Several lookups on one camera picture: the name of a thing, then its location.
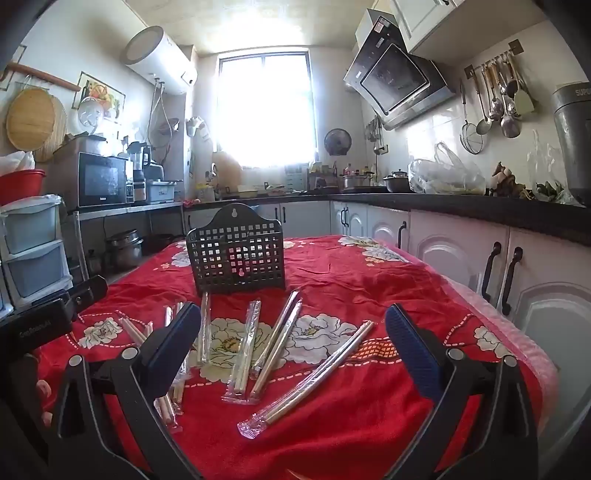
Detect round dark wall disc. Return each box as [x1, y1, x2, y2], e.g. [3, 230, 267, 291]
[324, 128, 352, 156]

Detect black plastic utensil basket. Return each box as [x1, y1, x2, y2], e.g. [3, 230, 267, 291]
[185, 203, 286, 296]

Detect white base cabinets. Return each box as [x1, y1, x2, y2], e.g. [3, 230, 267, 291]
[182, 199, 591, 416]

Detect metal shelf table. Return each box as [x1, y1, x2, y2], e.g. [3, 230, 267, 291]
[67, 200, 185, 287]

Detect brown roots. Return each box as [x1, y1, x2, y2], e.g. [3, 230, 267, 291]
[490, 161, 528, 200]

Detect white round fan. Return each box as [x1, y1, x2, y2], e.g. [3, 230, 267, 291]
[78, 99, 106, 130]

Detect person's left hand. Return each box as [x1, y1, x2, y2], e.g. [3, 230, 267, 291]
[34, 377, 55, 429]

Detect lidded steel pot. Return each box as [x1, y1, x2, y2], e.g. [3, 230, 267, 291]
[382, 169, 413, 193]

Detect pink table cover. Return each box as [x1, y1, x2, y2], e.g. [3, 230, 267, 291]
[438, 272, 561, 457]

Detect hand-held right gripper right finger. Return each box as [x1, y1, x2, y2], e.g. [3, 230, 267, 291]
[383, 304, 539, 480]

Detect wooden cutting board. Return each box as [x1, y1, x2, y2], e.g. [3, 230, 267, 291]
[211, 151, 242, 188]

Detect grey plastic bin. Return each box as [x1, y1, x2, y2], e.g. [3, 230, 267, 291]
[145, 179, 182, 205]

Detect green vegetables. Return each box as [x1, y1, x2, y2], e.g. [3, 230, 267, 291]
[536, 180, 580, 205]

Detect clear plastic bag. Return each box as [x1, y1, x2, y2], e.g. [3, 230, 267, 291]
[409, 142, 487, 195]

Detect black microwave oven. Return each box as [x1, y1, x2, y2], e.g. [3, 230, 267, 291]
[76, 152, 136, 208]

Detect black blender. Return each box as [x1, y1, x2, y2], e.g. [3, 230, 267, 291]
[127, 141, 153, 204]

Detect grey plastic drawer unit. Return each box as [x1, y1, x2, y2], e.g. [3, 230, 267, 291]
[0, 195, 75, 310]

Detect red floral blanket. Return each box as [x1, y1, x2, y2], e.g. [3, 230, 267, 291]
[34, 234, 543, 480]

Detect kitchen window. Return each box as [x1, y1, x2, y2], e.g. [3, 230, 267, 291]
[217, 52, 319, 169]

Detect grey countertop organizer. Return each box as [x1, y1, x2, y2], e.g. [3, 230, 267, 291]
[284, 162, 309, 191]

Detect stacked steel pots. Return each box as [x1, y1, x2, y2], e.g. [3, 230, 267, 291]
[105, 229, 144, 271]

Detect cardboard box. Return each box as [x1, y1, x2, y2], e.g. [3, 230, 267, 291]
[53, 136, 88, 162]

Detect steel range hood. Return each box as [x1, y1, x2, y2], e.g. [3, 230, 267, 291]
[343, 8, 458, 131]

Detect wire mesh strainer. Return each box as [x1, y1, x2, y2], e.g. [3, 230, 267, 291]
[459, 78, 488, 155]

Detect white upper cabinet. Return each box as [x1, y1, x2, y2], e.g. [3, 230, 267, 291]
[372, 0, 548, 55]

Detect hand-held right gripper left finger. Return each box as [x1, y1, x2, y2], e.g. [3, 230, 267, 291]
[46, 302, 204, 480]

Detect fruit wall picture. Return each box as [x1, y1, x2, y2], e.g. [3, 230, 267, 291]
[78, 71, 126, 121]

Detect grey kitchen appliance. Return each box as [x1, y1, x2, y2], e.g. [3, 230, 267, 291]
[549, 83, 591, 207]

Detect round bamboo board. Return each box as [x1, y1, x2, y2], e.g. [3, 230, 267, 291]
[6, 88, 68, 162]

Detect white water heater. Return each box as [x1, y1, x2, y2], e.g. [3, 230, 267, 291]
[121, 25, 198, 96]

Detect black kitchen countertop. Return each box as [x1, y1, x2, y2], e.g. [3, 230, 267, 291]
[182, 191, 591, 245]

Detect small hanging kitchen tools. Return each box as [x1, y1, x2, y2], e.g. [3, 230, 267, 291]
[365, 116, 386, 155]

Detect bunch of chopstick packets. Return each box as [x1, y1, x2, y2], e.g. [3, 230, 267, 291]
[117, 288, 376, 440]

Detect red plastic basin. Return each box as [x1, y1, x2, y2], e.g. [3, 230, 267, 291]
[0, 169, 47, 206]

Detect white plastic bag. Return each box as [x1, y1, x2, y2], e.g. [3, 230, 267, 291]
[0, 150, 37, 175]

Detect grey lidded container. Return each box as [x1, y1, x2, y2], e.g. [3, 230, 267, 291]
[81, 135, 110, 156]

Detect steel stockpot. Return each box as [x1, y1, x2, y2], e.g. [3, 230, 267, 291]
[339, 172, 372, 192]

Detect row of hanging steel ladles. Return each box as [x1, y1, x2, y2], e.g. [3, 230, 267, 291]
[464, 41, 539, 139]

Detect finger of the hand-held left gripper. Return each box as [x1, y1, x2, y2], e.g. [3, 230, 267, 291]
[69, 275, 109, 315]

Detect long wooden rolling pin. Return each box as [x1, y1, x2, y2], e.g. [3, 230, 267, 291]
[0, 62, 81, 92]

